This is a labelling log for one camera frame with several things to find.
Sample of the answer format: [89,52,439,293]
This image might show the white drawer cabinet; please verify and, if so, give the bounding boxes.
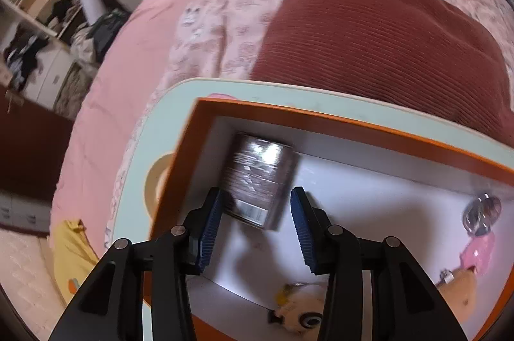
[24,44,77,109]

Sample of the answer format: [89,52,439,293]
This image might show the brown card box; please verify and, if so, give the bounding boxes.
[223,132,300,231]

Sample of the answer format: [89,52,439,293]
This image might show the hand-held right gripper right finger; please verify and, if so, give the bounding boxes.
[290,186,468,341]

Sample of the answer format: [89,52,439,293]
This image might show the pile of dark clothes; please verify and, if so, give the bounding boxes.
[4,24,49,93]

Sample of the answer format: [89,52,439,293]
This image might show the orange cardboard box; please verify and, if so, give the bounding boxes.
[149,97,514,341]

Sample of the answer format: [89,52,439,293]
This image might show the pink bottle with clear cap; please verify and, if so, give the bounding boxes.
[460,193,502,273]

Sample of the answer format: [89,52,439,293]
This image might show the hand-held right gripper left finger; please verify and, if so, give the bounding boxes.
[48,186,226,341]

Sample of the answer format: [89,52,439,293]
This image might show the black bag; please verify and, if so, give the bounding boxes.
[86,10,129,63]

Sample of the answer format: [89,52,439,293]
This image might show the light blue cartoon lap table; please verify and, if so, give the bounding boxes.
[105,77,514,341]

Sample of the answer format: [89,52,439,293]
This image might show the dark brown cabinet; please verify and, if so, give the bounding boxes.
[0,84,77,201]

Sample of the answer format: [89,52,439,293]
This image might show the dark red corduroy pillow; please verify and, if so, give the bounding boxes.
[251,0,514,147]

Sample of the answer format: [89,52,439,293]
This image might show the pink bedsheet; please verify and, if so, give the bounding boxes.
[49,0,318,237]

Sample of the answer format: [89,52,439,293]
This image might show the cream figurine with top hat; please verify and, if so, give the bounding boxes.
[268,282,330,334]

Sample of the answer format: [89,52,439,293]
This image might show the yellow cloth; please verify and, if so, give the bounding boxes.
[52,218,101,305]

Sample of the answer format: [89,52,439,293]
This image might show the tan plush toy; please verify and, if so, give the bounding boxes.
[436,267,478,323]

